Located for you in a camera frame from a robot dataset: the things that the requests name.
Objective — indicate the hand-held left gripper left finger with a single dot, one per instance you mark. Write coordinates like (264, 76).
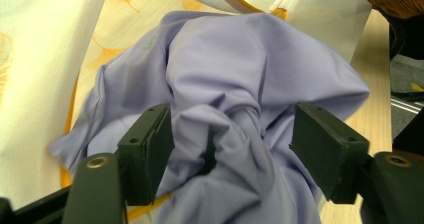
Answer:
(146, 157)

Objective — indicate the purple shirt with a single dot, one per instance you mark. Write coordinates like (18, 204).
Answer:
(226, 70)

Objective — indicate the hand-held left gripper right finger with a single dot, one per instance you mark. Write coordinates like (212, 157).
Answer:
(330, 154)

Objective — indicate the white leaf print laundry bag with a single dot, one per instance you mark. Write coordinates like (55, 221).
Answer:
(36, 84)

